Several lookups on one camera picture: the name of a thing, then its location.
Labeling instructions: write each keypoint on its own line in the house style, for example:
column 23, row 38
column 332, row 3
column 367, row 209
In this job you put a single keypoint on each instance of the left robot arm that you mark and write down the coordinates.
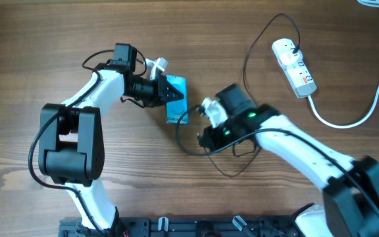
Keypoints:
column 68, row 152

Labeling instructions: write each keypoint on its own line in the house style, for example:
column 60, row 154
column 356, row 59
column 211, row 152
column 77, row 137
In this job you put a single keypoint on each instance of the turquoise screen Galaxy smartphone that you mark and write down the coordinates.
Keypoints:
column 175, row 109

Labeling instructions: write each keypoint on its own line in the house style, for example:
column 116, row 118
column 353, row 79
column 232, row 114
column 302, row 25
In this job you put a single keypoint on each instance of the white USB charger plug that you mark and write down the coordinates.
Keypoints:
column 288, row 58

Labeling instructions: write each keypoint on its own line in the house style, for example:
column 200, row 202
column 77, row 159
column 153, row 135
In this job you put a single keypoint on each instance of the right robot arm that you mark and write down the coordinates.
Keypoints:
column 350, row 187

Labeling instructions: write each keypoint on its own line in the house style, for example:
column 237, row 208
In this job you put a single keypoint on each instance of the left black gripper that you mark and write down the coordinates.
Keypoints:
column 163, row 86

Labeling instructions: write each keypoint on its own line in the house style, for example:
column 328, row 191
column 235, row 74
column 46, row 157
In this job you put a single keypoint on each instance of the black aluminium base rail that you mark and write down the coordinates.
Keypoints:
column 273, row 226

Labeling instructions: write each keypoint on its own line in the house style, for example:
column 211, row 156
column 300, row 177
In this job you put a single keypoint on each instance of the white power strip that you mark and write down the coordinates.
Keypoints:
column 298, row 75

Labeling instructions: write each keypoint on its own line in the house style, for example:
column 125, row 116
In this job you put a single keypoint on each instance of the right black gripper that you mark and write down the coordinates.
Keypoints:
column 215, row 143

